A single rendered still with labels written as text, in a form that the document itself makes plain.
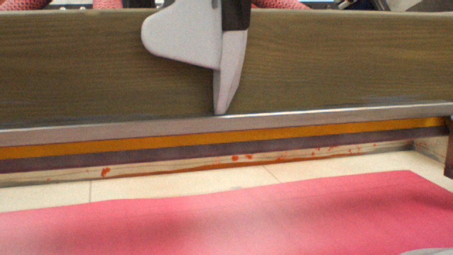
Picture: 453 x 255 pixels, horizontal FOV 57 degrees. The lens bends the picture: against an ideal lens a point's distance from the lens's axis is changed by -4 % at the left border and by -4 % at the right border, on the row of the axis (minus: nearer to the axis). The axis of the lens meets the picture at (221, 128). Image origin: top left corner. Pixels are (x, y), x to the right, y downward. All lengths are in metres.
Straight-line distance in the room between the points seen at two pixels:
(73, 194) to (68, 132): 0.13
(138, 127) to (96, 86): 0.03
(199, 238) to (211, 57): 0.12
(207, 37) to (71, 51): 0.08
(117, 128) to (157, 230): 0.09
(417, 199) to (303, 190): 0.09
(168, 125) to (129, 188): 0.14
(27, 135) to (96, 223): 0.10
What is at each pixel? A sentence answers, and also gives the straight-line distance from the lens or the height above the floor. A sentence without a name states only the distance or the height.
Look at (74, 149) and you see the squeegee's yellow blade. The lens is 0.29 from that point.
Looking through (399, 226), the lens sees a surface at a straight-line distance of 0.34.
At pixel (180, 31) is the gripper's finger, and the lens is 0.25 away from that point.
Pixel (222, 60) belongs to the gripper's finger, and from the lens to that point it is 0.25.
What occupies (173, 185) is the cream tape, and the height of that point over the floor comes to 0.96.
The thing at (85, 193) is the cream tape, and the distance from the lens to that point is 0.38.
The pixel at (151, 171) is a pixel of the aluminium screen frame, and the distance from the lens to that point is 0.41.
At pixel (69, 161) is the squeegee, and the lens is 0.29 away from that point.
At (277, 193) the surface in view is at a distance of 0.37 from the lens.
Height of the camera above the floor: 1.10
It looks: 15 degrees down
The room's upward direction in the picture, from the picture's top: straight up
